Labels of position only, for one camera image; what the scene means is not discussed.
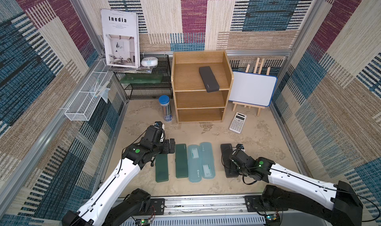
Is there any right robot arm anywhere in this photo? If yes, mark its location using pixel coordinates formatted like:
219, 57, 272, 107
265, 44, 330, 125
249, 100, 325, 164
229, 149, 363, 226

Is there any black pencil case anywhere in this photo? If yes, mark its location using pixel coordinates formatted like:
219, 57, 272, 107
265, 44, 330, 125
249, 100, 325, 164
220, 144, 239, 178
199, 66, 220, 93

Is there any whiteboard on wooden easel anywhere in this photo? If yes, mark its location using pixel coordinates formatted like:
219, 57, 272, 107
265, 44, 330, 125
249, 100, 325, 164
229, 58, 278, 116

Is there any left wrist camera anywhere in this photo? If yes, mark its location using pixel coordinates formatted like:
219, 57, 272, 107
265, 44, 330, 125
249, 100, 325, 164
154, 121, 165, 142

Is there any dark green pencil case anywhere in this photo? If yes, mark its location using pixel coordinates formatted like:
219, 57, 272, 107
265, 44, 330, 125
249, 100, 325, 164
175, 144, 189, 178
155, 154, 169, 183

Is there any blue lid cylindrical canister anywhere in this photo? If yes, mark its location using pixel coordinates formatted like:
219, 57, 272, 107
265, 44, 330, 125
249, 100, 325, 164
159, 95, 172, 122

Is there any green tray on rack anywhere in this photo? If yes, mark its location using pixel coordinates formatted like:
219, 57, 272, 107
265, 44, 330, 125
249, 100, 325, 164
120, 74, 163, 85

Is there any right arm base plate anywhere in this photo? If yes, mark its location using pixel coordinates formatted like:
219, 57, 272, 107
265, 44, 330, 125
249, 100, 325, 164
244, 195, 289, 213

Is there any white round device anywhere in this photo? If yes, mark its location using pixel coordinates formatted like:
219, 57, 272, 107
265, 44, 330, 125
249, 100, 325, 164
141, 57, 158, 67

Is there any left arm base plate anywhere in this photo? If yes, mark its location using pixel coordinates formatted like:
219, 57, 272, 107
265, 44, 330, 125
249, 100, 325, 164
145, 198, 165, 216

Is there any wooden three-tier shelf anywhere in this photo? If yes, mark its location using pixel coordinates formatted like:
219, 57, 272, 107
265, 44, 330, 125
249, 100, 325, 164
171, 50, 234, 123

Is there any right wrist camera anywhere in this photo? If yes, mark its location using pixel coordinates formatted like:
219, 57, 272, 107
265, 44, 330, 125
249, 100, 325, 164
236, 144, 245, 151

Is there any white wire basket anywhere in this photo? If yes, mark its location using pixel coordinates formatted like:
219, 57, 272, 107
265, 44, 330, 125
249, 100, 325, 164
64, 72, 112, 121

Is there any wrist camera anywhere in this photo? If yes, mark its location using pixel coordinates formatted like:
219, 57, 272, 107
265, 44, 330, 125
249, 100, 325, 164
236, 144, 245, 151
154, 121, 165, 142

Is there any light blue pencil case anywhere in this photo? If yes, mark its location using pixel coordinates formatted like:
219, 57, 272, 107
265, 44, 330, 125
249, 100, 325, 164
188, 145, 202, 183
199, 142, 215, 179

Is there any Inedia white magazine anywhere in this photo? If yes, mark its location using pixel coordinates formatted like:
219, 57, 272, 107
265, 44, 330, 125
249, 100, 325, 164
101, 9, 140, 69

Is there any white calculator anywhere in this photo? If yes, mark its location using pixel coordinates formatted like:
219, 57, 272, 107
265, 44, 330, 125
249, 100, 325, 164
229, 112, 247, 134

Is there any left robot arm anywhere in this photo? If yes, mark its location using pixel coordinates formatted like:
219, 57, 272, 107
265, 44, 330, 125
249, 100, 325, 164
62, 121, 175, 226

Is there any black wire rack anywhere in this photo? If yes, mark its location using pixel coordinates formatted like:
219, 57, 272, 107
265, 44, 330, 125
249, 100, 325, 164
114, 55, 173, 100

